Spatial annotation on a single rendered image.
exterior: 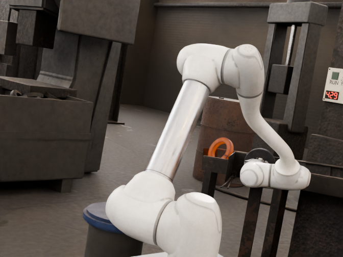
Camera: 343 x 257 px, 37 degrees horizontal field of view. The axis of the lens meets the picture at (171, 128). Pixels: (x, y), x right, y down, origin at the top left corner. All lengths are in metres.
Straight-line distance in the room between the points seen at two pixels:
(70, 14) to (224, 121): 1.95
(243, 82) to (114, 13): 2.73
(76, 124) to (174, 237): 2.59
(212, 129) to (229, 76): 3.41
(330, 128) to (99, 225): 1.36
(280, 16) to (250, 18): 3.13
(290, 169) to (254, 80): 0.48
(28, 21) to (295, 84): 4.59
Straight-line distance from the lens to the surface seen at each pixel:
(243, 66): 1.79
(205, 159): 3.24
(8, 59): 6.08
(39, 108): 3.87
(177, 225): 1.57
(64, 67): 4.70
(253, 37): 11.31
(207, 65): 1.83
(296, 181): 2.17
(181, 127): 1.74
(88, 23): 4.26
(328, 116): 2.87
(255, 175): 2.14
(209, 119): 5.24
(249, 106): 1.91
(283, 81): 8.12
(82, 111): 4.07
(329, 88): 2.86
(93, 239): 2.29
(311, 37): 7.98
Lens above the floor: 1.10
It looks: 7 degrees down
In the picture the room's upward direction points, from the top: 9 degrees clockwise
